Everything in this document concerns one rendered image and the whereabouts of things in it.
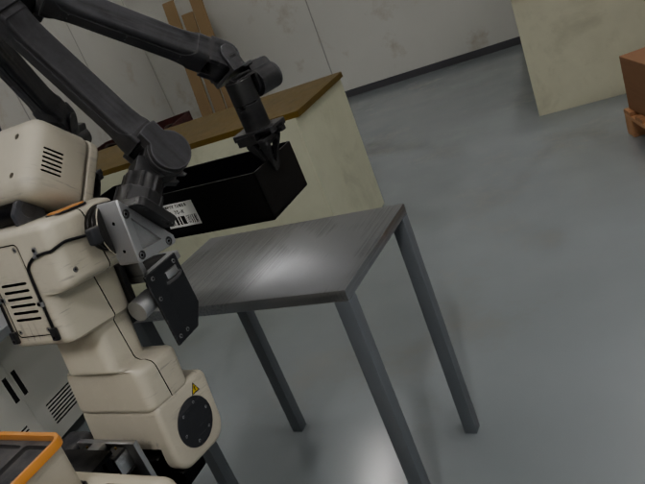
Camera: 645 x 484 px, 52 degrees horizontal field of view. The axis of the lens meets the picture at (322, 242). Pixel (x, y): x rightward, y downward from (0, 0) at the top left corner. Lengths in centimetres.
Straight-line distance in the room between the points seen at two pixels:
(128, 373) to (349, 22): 701
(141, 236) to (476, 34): 690
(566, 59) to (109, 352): 411
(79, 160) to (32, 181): 11
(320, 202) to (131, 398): 229
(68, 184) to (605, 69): 418
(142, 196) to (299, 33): 720
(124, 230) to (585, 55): 415
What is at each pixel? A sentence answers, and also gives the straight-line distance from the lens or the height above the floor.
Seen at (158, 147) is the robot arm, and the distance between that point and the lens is 120.
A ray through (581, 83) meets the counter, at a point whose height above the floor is 15.
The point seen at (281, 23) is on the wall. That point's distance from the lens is 831.
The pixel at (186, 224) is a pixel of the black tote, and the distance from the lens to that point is 153.
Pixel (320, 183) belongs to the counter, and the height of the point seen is 48.
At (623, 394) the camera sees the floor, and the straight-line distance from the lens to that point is 226.
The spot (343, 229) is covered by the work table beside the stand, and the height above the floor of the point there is 80.
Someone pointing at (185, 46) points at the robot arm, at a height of 140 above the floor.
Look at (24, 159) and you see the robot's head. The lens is 124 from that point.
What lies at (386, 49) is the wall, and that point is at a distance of 802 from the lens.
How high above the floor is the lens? 143
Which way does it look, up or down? 21 degrees down
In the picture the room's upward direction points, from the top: 22 degrees counter-clockwise
